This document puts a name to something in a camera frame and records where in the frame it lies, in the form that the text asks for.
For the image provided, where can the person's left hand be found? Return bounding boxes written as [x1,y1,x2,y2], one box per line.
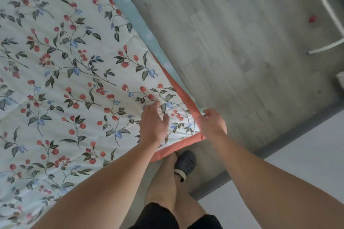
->
[139,101,170,148]

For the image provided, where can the person's leg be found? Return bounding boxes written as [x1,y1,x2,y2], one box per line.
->
[174,174,207,222]
[145,152,178,212]

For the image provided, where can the black shorts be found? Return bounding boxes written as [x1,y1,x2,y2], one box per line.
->
[128,202,223,229]

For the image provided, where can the person's left forearm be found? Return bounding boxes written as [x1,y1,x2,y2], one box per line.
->
[31,140,160,229]

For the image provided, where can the person's right forearm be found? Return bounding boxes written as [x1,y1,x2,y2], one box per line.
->
[209,133,344,229]

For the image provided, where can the dark clog shoe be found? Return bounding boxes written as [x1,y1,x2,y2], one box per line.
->
[174,150,197,183]

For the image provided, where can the light blue bed sheet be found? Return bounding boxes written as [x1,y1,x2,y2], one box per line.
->
[91,0,207,115]

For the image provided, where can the floral quilt with coral border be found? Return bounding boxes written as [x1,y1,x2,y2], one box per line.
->
[0,0,206,229]

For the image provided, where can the person's right leg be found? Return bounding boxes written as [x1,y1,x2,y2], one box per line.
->
[174,174,207,222]

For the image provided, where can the person's right hand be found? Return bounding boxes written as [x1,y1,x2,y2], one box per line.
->
[198,108,228,144]

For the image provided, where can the person's left leg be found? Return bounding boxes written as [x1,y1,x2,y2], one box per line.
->
[145,152,178,212]

